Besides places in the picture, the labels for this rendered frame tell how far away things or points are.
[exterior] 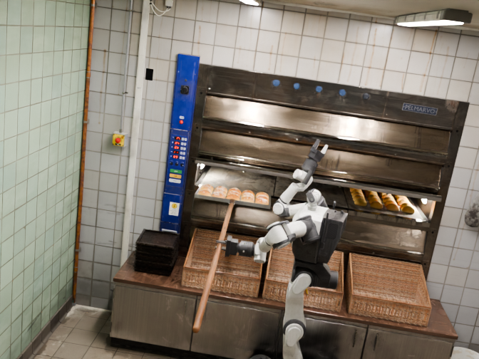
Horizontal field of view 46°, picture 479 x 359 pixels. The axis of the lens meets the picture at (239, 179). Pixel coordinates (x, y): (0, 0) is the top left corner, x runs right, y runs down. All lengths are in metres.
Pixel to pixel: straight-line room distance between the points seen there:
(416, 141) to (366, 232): 0.78
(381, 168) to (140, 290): 1.96
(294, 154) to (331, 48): 0.81
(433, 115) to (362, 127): 0.51
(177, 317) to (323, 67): 2.06
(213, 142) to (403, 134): 1.39
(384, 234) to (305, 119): 1.07
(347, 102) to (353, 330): 1.61
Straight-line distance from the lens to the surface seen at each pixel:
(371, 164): 4.31
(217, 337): 4.22
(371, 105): 4.24
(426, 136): 4.34
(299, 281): 3.53
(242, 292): 4.09
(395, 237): 4.50
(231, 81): 4.21
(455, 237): 4.59
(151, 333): 4.30
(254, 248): 3.24
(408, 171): 4.36
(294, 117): 4.21
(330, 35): 4.16
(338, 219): 3.38
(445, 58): 4.29
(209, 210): 4.41
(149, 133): 4.36
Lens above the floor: 2.42
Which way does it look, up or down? 15 degrees down
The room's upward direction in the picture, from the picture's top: 8 degrees clockwise
